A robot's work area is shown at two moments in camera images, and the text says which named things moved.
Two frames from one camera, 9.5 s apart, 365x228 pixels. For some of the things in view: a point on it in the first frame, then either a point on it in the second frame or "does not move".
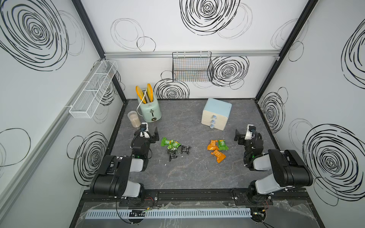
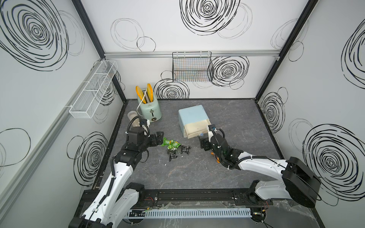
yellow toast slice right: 150,93 does not move
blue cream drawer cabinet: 216,114 -> 193,121
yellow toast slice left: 140,94 does not move
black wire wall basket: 192,66 does not move
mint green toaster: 151,111 does not move
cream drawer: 213,115 -> 193,129
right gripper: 241,138 -> 204,141
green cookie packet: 165,142 does not move
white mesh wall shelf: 85,106 does not move
